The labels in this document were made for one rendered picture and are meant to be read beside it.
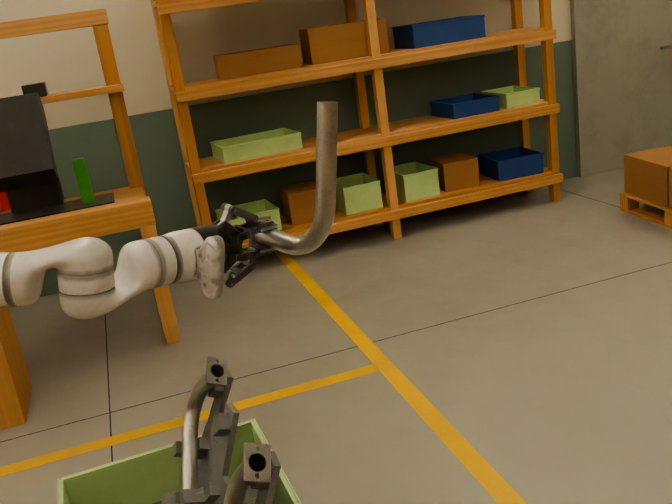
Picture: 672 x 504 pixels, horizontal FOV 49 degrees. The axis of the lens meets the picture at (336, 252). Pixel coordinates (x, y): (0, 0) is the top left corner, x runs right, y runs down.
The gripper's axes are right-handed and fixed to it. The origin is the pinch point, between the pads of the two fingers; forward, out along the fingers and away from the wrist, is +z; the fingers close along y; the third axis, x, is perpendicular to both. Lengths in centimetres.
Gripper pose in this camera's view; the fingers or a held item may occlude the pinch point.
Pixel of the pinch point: (264, 237)
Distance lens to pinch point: 119.5
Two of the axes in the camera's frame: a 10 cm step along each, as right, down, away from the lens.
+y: -0.9, 9.4, 3.3
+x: 7.3, 2.9, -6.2
